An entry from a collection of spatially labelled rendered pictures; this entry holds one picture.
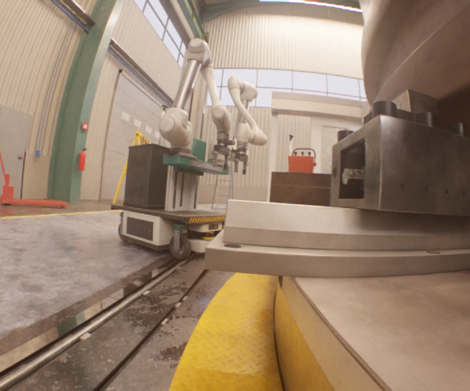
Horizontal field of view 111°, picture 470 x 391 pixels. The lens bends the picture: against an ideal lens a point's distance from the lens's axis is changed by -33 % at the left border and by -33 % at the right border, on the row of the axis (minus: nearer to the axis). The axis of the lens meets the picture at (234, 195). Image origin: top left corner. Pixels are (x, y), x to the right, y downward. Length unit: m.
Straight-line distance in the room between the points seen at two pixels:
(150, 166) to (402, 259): 1.75
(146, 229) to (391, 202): 1.60
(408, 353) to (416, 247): 0.45
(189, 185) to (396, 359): 1.99
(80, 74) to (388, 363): 8.06
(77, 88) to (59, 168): 2.35
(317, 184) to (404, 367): 1.59
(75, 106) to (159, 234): 6.22
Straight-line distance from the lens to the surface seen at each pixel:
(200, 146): 2.09
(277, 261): 0.51
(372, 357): 0.29
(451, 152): 0.71
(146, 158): 1.98
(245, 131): 1.90
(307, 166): 1.81
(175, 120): 1.51
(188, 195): 2.10
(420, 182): 0.61
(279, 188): 1.82
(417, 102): 0.84
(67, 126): 7.53
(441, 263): 0.72
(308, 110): 5.05
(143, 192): 1.97
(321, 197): 1.76
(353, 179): 0.74
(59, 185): 7.37
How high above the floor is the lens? 0.47
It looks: level
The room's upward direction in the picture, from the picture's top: 4 degrees clockwise
